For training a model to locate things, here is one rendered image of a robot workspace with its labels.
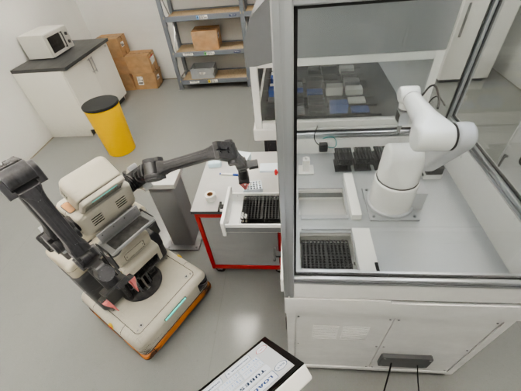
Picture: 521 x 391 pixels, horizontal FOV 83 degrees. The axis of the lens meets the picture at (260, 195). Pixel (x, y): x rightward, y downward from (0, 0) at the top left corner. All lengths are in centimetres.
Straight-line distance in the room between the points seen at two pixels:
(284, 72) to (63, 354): 241
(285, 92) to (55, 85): 418
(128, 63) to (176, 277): 429
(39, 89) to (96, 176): 353
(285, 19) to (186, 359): 205
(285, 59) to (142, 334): 183
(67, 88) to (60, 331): 295
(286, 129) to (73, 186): 93
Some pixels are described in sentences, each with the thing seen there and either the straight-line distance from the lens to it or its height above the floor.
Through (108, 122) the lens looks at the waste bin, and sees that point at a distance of 389.
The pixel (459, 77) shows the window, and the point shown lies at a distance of 72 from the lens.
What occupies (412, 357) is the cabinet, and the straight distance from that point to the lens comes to 192.
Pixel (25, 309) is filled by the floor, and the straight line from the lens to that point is 306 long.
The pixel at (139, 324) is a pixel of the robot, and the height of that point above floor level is 28.
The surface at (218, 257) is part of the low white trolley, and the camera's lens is 227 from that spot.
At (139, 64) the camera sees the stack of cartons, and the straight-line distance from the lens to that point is 574.
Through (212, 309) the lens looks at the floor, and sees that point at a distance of 234.
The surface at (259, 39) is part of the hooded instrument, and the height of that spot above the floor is 152.
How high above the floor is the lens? 207
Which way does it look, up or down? 44 degrees down
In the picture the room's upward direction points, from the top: 6 degrees counter-clockwise
